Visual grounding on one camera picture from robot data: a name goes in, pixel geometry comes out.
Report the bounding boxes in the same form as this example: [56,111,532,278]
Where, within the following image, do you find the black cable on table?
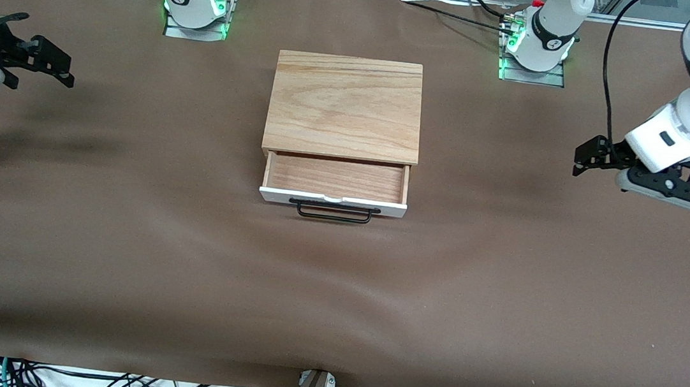
[402,0,510,31]
[464,0,520,21]

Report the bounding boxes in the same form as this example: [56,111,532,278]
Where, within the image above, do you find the white drawer with black handle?
[256,149,413,229]

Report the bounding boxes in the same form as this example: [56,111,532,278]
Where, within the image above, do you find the wooden drawer cabinet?
[260,48,430,168]

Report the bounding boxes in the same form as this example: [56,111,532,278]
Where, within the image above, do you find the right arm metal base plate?
[163,8,234,43]

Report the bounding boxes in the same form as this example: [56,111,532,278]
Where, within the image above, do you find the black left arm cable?
[593,0,651,154]

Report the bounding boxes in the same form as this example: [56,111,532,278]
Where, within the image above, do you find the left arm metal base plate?
[498,55,568,87]

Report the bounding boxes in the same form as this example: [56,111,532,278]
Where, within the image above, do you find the brown table cover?
[0,0,690,387]

